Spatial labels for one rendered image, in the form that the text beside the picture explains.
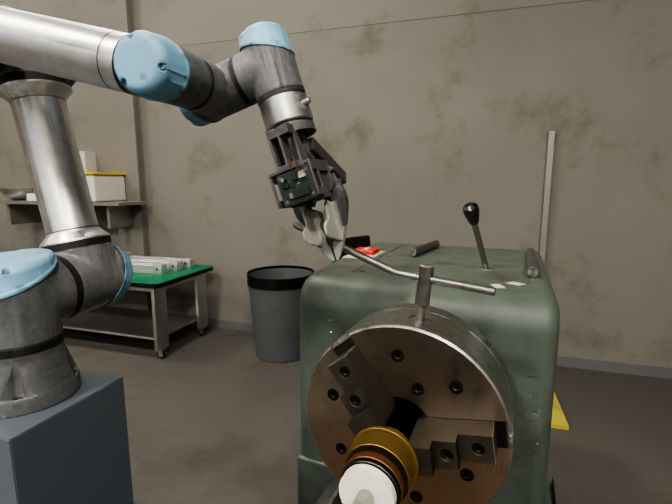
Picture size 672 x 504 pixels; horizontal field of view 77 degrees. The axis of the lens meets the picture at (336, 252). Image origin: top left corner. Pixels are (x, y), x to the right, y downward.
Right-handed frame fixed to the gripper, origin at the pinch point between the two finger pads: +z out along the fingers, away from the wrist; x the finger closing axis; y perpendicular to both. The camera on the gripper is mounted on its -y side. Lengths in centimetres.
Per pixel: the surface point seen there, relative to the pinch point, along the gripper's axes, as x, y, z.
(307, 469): -27, -12, 43
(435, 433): 9.5, 7.6, 27.0
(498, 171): 19, -298, -15
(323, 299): -11.3, -12.5, 8.6
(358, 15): -47, -287, -171
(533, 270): 26.3, -30.2, 15.7
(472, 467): 11.8, 3.4, 34.8
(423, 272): 12.5, 0.0, 6.6
